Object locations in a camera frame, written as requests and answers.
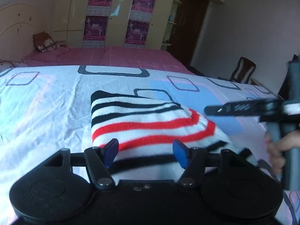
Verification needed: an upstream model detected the striped knit child sweater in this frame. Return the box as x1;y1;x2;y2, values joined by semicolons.
91;90;257;181

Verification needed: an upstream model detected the person's right hand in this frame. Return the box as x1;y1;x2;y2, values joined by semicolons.
265;130;300;174

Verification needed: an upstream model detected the wooden bed footboard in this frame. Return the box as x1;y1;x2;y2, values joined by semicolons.
250;78;280;99

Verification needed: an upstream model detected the dark wooden chair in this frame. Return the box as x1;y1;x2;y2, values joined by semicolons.
217;57;256;84

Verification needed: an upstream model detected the patterned white bed sheet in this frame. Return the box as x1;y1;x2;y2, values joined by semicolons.
1;66;299;224

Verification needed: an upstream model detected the pink bed sheet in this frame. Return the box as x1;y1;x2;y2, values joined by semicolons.
23;46;191;74

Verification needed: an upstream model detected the dark brown wooden door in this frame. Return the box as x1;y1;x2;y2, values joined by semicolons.
167;0;209;67

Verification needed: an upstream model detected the lower right purple poster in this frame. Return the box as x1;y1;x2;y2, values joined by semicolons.
124;19;149;47

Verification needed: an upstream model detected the lower left purple poster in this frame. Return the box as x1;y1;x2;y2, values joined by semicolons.
83;16;108;41

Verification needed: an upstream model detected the cream wardrobe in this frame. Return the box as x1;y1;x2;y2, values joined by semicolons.
53;0;225;50

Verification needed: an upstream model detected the cream corner shelf unit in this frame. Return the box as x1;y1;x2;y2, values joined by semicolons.
161;0;182;50

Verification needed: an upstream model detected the white patterned pillow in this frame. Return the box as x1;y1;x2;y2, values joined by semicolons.
0;59;27;72

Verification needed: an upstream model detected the upper right purple poster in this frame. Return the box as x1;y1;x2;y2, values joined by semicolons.
132;0;156;14

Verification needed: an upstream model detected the cream rounded headboard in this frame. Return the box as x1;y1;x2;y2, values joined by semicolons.
1;3;47;60

